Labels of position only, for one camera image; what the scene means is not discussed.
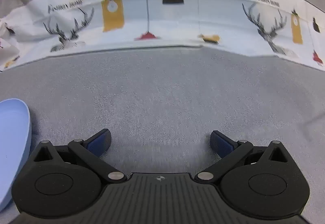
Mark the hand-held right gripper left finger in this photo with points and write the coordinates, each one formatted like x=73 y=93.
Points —
x=97 y=141

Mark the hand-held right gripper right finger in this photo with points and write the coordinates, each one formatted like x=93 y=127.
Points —
x=223 y=144

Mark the light blue plate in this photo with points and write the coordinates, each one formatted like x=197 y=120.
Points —
x=12 y=137

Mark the white printed cloth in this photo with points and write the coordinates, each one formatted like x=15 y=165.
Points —
x=177 y=18

